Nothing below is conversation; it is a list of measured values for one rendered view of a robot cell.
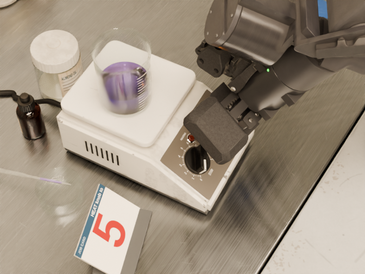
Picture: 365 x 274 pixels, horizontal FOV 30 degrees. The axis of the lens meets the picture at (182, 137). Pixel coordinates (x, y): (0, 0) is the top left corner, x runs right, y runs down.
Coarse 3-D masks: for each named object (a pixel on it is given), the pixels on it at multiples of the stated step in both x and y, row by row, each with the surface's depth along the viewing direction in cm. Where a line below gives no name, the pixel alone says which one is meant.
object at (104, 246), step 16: (112, 208) 76; (128, 208) 77; (96, 224) 74; (112, 224) 75; (128, 224) 77; (96, 240) 73; (112, 240) 74; (96, 256) 72; (112, 256) 74; (112, 272) 73
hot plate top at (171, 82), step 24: (168, 72) 80; (192, 72) 80; (72, 96) 77; (96, 96) 77; (168, 96) 77; (96, 120) 75; (120, 120) 75; (144, 120) 75; (168, 120) 76; (144, 144) 74
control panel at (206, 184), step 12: (204, 96) 80; (180, 132) 77; (180, 144) 77; (192, 144) 78; (168, 156) 76; (180, 156) 76; (168, 168) 75; (180, 168) 76; (216, 168) 78; (192, 180) 76; (204, 180) 77; (216, 180) 77; (204, 192) 76
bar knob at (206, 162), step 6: (192, 150) 77; (198, 150) 76; (204, 150) 76; (186, 156) 76; (192, 156) 77; (198, 156) 76; (204, 156) 76; (186, 162) 76; (192, 162) 76; (198, 162) 76; (204, 162) 75; (192, 168) 76; (198, 168) 76; (204, 168) 75; (198, 174) 76
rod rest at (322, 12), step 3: (318, 0) 98; (321, 0) 98; (318, 3) 98; (321, 3) 98; (324, 3) 98; (318, 6) 98; (321, 6) 98; (324, 6) 98; (318, 9) 97; (321, 9) 97; (324, 9) 97; (318, 12) 97; (321, 12) 97; (324, 12) 97; (327, 12) 97; (321, 15) 96; (324, 15) 96; (327, 15) 96
